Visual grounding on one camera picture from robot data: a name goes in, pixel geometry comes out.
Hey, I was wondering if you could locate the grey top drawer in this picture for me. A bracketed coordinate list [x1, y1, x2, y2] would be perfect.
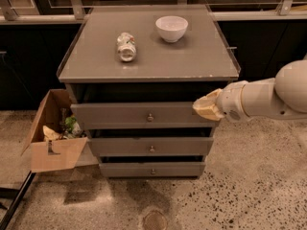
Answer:
[71, 102, 220, 129]

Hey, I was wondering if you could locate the grey drawer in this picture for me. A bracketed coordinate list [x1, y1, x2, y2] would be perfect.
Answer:
[71, 102, 220, 129]
[88, 137, 213, 156]
[100, 162, 205, 177]

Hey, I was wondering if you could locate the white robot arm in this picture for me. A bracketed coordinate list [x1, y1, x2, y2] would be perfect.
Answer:
[193, 57, 307, 123]

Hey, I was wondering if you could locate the grey drawer cabinet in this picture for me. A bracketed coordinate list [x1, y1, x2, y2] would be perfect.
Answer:
[59, 5, 240, 166]

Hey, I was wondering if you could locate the grey middle drawer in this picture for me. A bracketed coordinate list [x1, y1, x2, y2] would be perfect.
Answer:
[88, 137, 213, 156]

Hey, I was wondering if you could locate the grey bottom drawer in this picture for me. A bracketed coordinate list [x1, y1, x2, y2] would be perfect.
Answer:
[100, 162, 205, 177]

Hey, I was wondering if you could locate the open cardboard box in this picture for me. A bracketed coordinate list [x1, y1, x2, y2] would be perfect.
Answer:
[22, 89, 87, 173]

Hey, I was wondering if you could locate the white ceramic bowl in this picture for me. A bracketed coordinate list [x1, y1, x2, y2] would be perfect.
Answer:
[155, 15, 188, 43]

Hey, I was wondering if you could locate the crushed white can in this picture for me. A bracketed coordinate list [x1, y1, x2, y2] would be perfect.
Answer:
[117, 33, 136, 62]

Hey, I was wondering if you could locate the round floor drain cover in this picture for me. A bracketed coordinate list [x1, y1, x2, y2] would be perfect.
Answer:
[143, 210, 168, 230]

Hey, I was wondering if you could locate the green trash in box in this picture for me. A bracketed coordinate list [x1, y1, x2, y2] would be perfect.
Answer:
[65, 116, 77, 130]

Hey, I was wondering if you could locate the crumpled paper in box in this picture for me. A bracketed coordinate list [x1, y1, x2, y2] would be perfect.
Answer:
[42, 126, 61, 141]

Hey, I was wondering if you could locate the black metal bar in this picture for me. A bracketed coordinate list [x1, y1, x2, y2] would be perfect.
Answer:
[0, 172, 35, 230]

